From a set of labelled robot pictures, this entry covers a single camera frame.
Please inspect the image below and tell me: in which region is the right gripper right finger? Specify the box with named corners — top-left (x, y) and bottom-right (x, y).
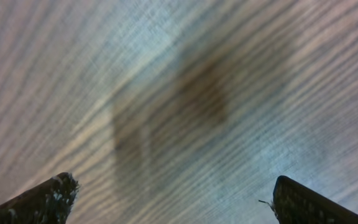
top-left (259, 175), bottom-right (358, 224)

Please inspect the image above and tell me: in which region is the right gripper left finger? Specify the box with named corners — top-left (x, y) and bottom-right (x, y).
top-left (0, 172), bottom-right (80, 224)

